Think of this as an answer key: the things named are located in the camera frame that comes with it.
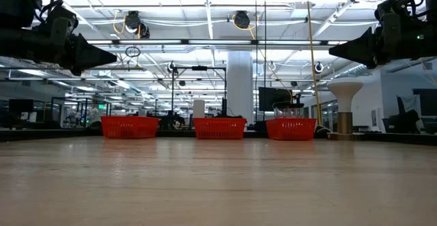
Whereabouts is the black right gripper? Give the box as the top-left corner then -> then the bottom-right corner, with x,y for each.
328,0 -> 407,70

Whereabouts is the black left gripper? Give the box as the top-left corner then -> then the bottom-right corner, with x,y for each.
40,4 -> 118,77

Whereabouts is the black office chair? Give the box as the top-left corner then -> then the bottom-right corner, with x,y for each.
381,95 -> 421,134

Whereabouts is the white bulb lamp metal base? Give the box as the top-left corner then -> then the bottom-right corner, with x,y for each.
326,78 -> 365,135

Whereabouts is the red plastic basket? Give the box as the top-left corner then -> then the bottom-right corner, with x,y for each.
265,117 -> 318,141
193,117 -> 247,141
100,115 -> 160,140

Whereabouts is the black display screen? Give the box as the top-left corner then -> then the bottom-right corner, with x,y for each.
257,86 -> 294,112

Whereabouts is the white cylinder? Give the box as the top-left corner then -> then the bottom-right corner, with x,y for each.
193,98 -> 206,119

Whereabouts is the white round column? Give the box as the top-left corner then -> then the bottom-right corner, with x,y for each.
226,50 -> 255,125

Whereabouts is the yellow cable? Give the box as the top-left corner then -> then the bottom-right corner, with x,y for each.
305,0 -> 324,126

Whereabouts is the black ceiling cable reel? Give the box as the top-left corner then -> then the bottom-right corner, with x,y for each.
232,10 -> 252,29
123,10 -> 151,40

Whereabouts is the black gantry frame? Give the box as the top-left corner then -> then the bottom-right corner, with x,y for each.
170,65 -> 228,118

